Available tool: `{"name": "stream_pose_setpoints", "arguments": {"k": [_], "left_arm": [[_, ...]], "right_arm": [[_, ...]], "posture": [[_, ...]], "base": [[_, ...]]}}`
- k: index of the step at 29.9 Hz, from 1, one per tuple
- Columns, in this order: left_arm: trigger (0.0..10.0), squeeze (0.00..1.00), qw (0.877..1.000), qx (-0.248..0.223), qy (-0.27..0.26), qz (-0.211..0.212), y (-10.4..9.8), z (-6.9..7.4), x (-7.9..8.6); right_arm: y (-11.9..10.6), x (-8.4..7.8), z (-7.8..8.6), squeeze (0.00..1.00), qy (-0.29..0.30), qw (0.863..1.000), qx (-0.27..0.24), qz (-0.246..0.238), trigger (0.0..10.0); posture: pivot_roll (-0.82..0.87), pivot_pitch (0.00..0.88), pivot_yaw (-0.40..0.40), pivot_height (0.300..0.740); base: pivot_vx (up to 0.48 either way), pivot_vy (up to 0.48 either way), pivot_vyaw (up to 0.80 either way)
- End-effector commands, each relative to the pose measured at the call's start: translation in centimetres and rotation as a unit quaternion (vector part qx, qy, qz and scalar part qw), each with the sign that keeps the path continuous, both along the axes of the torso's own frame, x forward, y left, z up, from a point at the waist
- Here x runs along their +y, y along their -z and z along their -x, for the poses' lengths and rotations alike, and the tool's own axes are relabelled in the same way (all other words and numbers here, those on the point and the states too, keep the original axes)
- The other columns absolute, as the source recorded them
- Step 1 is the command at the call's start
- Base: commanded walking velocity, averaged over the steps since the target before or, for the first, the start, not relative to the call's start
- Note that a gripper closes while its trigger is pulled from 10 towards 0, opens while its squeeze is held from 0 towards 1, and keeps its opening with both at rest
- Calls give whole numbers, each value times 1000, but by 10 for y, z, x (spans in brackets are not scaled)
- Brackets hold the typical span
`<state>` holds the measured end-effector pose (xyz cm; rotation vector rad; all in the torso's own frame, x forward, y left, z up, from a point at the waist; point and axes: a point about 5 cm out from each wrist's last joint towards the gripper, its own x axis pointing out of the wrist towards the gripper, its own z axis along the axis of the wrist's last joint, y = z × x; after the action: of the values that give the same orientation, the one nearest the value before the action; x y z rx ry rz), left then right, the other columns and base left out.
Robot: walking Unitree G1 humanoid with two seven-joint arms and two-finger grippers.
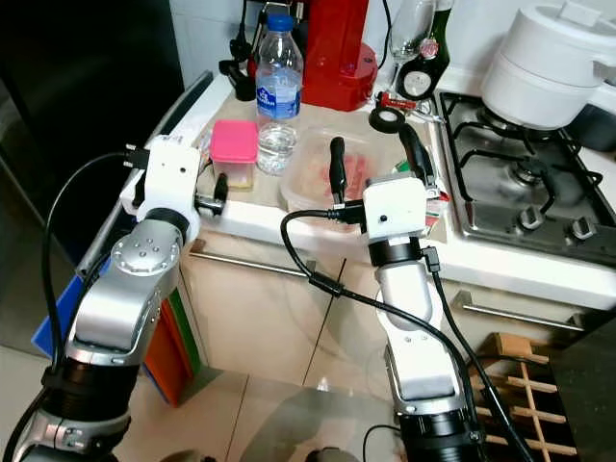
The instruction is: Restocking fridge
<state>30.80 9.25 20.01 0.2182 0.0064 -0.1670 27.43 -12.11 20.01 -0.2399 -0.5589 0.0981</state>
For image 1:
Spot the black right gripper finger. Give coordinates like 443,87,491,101
330,137,348,204
401,125,435,184

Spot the small container with pink lid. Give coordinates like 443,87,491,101
210,118,259,190

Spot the small silver fridge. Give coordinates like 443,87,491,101
544,316,616,462

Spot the clear food container with meat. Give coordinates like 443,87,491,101
279,128,391,209

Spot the carton with green cap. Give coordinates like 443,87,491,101
390,159,453,230

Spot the black tape roll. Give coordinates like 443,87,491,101
369,106,407,134

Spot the small red tool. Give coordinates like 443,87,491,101
380,91,446,121

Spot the dark bottle with round label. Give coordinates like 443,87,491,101
395,0,455,102

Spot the grey flat board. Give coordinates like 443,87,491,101
72,72,222,290

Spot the clear water bottle blue cap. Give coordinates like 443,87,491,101
255,13,304,176

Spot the steel gas stove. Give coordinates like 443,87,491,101
436,90,616,270

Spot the red countertop appliance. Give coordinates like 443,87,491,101
303,0,379,112

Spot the black gadget stand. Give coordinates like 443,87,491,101
217,0,285,102

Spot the clear wine glass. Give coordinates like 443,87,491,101
390,0,439,59

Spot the cream kitchen base cabinet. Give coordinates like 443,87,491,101
173,226,616,410

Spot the green cutting board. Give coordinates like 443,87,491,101
166,285,206,378

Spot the dark tall refrigerator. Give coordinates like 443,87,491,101
0,0,184,347

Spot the white cooking pot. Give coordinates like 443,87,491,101
481,0,616,131

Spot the orange cutting board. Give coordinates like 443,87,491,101
144,294,192,407

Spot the wooden wine rack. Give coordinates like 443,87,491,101
472,332,578,462

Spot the blue cutting board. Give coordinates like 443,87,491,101
31,277,90,363

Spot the grey right robot leg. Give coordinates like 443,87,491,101
308,446,347,462

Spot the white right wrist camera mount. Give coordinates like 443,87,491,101
361,176,432,246

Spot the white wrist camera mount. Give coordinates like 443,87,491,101
138,135,205,242
361,176,432,246

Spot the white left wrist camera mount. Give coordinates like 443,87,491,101
138,135,205,242

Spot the steel cabinet bar handle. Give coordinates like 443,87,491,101
188,246,301,280
449,289,590,334

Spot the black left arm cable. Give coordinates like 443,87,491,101
5,144,152,462

